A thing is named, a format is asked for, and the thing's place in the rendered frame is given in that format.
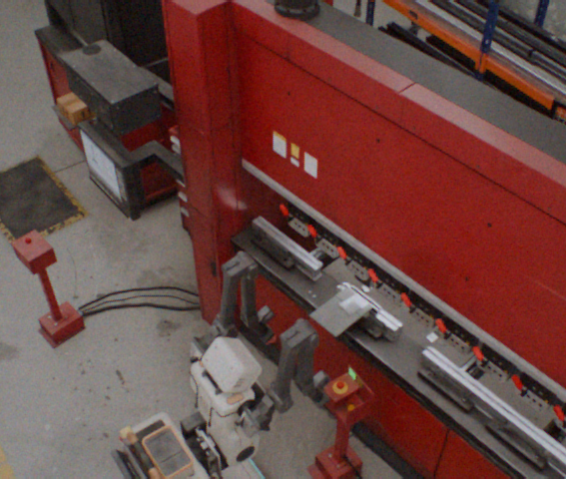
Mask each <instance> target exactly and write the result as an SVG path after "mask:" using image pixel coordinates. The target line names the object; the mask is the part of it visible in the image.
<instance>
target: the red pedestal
mask: <svg viewBox="0 0 566 479"><path fill-rule="evenodd" d="M12 245H13V247H14V250H15V253H16V256H17V257H18V258H19V259H20V260H21V262H22V263H23V264H24V265H25V266H26V267H27V268H28V269H29V270H30V271H31V272H32V273H33V274H35V273H37V276H38V279H39V282H40V285H41V288H42V290H43V293H44V296H45V299H47V301H48V304H49V308H50V312H48V313H47V314H44V315H42V316H41V317H39V318H38V321H39V323H40V326H41V327H40V328H38V329H37V330H38V332H39V333H40V335H41V336H42V337H44V338H45V340H46V341H47V342H48V343H49V344H50V345H51V346H52V347H53V348H56V347H57V346H59V345H60V344H62V343H64V342H65V341H67V340H68V339H70V338H71V337H73V336H74V335H76V334H79V333H80V332H82V330H83V329H85V328H86V325H85V323H84V320H83V317H82V315H81V314H80V313H78V312H77V311H76V309H75V308H74V307H73V306H72V305H71V304H70V302H69V301H68V300H66V301H65V302H63V303H61V305H60V306H59V303H58V301H57V298H56V295H55V292H54V289H53V286H52V283H51V281H50V278H49V274H48V271H46V267H47V266H50V265H52V264H54V263H55V262H57V258H56V255H55V252H54V248H53V247H52V246H51V245H50V244H49V243H48V242H46V241H45V240H44V239H43V238H42V237H41V236H40V235H39V234H38V233H37V232H36V231H32V232H30V233H29V234H27V235H25V236H23V237H21V238H19V239H17V240H15V241H13V242H12Z"/></svg>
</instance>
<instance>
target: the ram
mask: <svg viewBox="0 0 566 479"><path fill-rule="evenodd" d="M236 48H237V69H238V88H239V109H240V129H241V150H242V159H244V160H246V161H247V162H249V163H250V164H251V165H253V166H254V167H256V168H257V169H258V170H260V171H261V172H263V173H264V174H265V176H267V177H269V178H271V179H272V180H273V181H275V182H276V183H277V184H279V185H280V186H282V187H283V188H284V189H286V190H287V191H289V192H290V193H291V194H294V195H295V196H297V197H298V198H299V199H300V200H301V201H302V202H304V203H305V204H306V205H308V206H309V207H311V208H312V209H313V210H315V211H317V212H319V213H320V214H321V215H323V216H324V217H325V218H327V219H328V220H330V221H331V222H332V223H334V225H335V226H337V227H338V228H339V229H342V230H343V231H345V232H346V233H347V234H349V235H350V236H352V237H353V238H354V239H356V240H358V241H359V242H360V243H362V244H364V245H366V246H367V247H368V249H370V250H371V251H372V252H374V253H375V254H377V255H378V256H379V257H381V258H382V259H384V260H385V261H386V262H389V263H390V264H392V265H393V266H394V267H396V268H397V269H399V270H400V271H401V272H403V273H404V275H406V276H407V277H408V278H410V279H411V280H413V281H415V282H416V283H418V284H419V285H420V286H422V287H423V288H425V289H426V290H427V291H429V292H430V293H432V294H433V295H434V296H436V297H437V298H439V299H440V301H442V302H444V303H445V304H447V305H448V306H449V307H451V308H452V309H454V310H455V311H456V312H458V313H459V314H461V315H462V316H463V317H465V318H466V319H467V320H469V321H471V322H473V323H474V324H475V325H477V326H478V327H480V329H481V330H482V331H484V332H485V333H487V334H488V335H489V336H491V337H492V338H494V339H495V340H496V341H498V342H499V343H502V344H503V345H504V346H506V347H507V348H508V349H510V350H511V351H513V352H514V353H515V354H517V355H518V356H520V357H521V358H522V359H524V361H525V362H527V363H528V364H529V365H531V366H532V367H534V368H535V369H536V370H539V371H540V372H542V373H543V374H544V375H546V376H547V377H549V378H550V379H551V380H553V381H554V382H555V383H557V384H558V385H560V386H561V387H562V388H564V389H565V390H566V224H564V223H561V221H560V220H558V219H556V218H555V217H553V216H551V215H549V214H548V213H546V212H544V211H543V210H541V209H539V208H538V207H536V206H534V205H533V204H531V203H528V202H526V201H525V200H523V199H521V198H520V197H518V196H517V195H516V194H515V193H513V192H511V191H509V190H508V189H506V188H504V187H503V186H501V185H498V184H497V183H495V182H493V181H491V180H490V179H488V178H486V177H485V176H483V175H481V174H480V173H478V172H476V171H475V169H473V168H471V167H468V166H467V165H465V164H463V163H462V162H460V161H458V160H457V159H455V158H453V157H451V156H450V155H448V154H446V153H445V152H442V151H440V150H439V149H437V148H435V147H434V145H432V144H430V143H428V142H427V141H425V140H423V139H422V138H420V137H418V136H416V135H414V134H412V133H410V132H409V131H407V130H405V129H404V128H402V127H400V126H399V125H397V124H396V123H393V122H392V120H389V119H387V118H386V117H384V116H382V115H381V114H379V113H377V112H376V111H374V110H372V109H370V108H369V107H367V106H364V105H363V104H361V103H360V102H359V101H357V100H355V99H353V98H352V97H350V96H348V95H347V93H345V92H343V91H341V90H339V89H337V88H335V87H334V86H332V85H330V84H329V83H327V82H325V81H324V80H322V79H320V78H319V77H316V76H314V75H312V74H311V73H309V72H307V71H306V70H304V69H302V68H301V67H299V66H298V65H297V64H295V63H294V62H291V61H289V60H288V59H286V58H284V57H283V56H281V55H279V54H277V53H276V52H274V51H272V50H271V49H269V48H267V47H265V46H263V45H261V44H260V43H258V42H256V41H254V40H253V39H251V38H249V37H248V36H246V35H244V33H243V32H241V31H238V30H236ZM274 131H275V132H276V133H278V134H279V135H281V136H282V137H284V138H285V157H283V156H282V155H280V154H279V153H277V152H276V151H274ZM290 143H294V144H295V145H297V146H298V147H299V152H298V158H297V157H295V156H294V155H291V154H290ZM304 152H306V153H307V154H309V155H310V156H312V157H313V158H315V159H317V160H318V164H317V179H315V178H314V177H312V176H311V175H310V174H309V173H308V172H306V171H305V170H304ZM290 157H294V158H295V159H296V160H298V166H297V165H296V164H294V163H293V162H291V161H290ZM242 167H244V168H246V169H247V170H248V171H250V172H251V173H252V174H254V176H255V177H257V178H258V179H259V180H261V181H262V182H263V183H265V184H266V185H269V186H270V187H271V188H273V189H274V190H275V191H277V192H278V193H280V194H281V195H282V196H284V197H285V198H286V199H287V200H288V201H289V202H291V203H293V204H294V205H296V206H297V207H298V208H300V209H301V210H303V211H304V212H305V213H307V214H308V215H310V216H311V217H312V218H314V219H315V220H317V221H319V222H320V223H322V225H323V226H324V227H326V228H327V229H328V230H330V231H331V232H333V233H334V234H335V235H337V236H338V237H339V238H342V239H343V240H345V241H346V242H348V243H349V244H350V245H352V246H353V247H355V249H356V250H357V251H359V252H360V253H361V254H364V255H365V256H367V257H368V258H369V259H371V260H372V261H373V262H375V263H376V264H378V265H379V266H380V267H382V268H383V269H384V270H386V271H387V272H390V274H391V275H392V276H394V277H395V278H397V279H398V280H399V281H401V282H402V283H403V284H405V285H406V286H408V287H409V288H410V289H412V290H413V291H415V292H417V293H418V294H420V295H421V296H422V297H424V298H425V300H426V301H428V302H429V303H431V304H432V305H433V306H435V307H436V308H437V309H439V310H440V311H443V312H444V313H445V314H447V315H448V316H449V317H451V318H452V319H454V320H455V321H456V322H458V323H459V324H460V325H462V326H463V328H465V329H466V330H467V331H469V332H470V333H472V334H474V335H475V336H477V337H478V338H479V339H481V340H482V341H484V342H485V343H486V344H488V345H489V346H490V347H492V348H493V349H495V350H496V351H497V352H499V353H500V354H501V355H504V356H505V357H507V359H508V360H509V361H511V362H512V363H513V364H515V365H516V366H518V367H519V368H520V369H522V370H523V371H524V372H526V373H527V374H529V375H530V376H531V377H533V378H534V379H535V380H537V381H538V382H541V383H542V384H543V385H545V386H546V387H547V388H549V389H550V390H552V391H553V392H554V393H556V395H557V396H558V397H560V398H561V399H563V400H564V401H565V402H566V397H565V395H564V394H563V393H561V392H560V391H559V390H557V389H556V388H554V387H553V386H552V385H550V384H549V383H547V382H546V381H545V380H543V379H542V378H541V377H539V376H537V375H535V374H534V373H533V372H531V371H530V370H528V369H527V368H526V367H524V366H523V365H522V364H520V363H519V362H517V361H516V360H515V358H513V357H512V356H510V355H509V354H508V353H506V352H505V351H504V350H501V349H500V348H498V347H497V346H496V345H494V344H493V343H491V342H490V341H489V340H487V339H486V338H485V337H483V336H482V335H480V334H479V333H478V332H476V331H475V330H473V329H472V327H471V326H468V325H467V324H466V323H464V322H463V321H461V320H460V319H459V318H457V317H456V316H454V315H453V314H452V313H450V312H449V311H448V310H446V309H445V308H443V307H442V306H440V305H438V304H437V303H435V302H434V301H433V299H431V298H430V297H429V296H427V295H426V294H424V293H423V292H422V291H420V290H419V289H417V288H416V287H415V286H412V285H411V284H410V283H408V282H407V281H405V280H404V279H403V278H401V277H400V276H398V275H397V274H396V272H394V271H393V270H392V269H390V268H389V267H386V266H385V265H384V264H382V263H381V262H379V261H378V260H377V259H375V258H374V257H373V256H371V255H370V254H368V253H367V252H366V251H364V250H362V249H360V247H359V246H358V245H356V244H355V243H354V242H352V241H351V240H349V239H348V238H346V237H345V236H343V235H342V234H341V233H338V232H337V231H336V230H334V229H333V228H331V227H330V226H329V225H328V224H327V223H326V222H324V221H323V220H322V219H320V218H319V217H318V216H315V215H314V214H312V213H311V212H310V211H308V210H307V209H305V208H304V207H303V206H301V205H300V204H299V203H297V202H296V201H294V200H293V198H291V197H289V196H288V195H286V194H285V193H284V192H282V191H281V190H280V189H278V188H277V187H275V186H274V185H273V184H271V183H270V182H267V181H266V180H265V179H263V178H262V177H261V176H259V174H258V173H256V172H255V171H254V170H252V169H251V168H249V167H248V166H247V165H245V164H244V163H242Z"/></svg>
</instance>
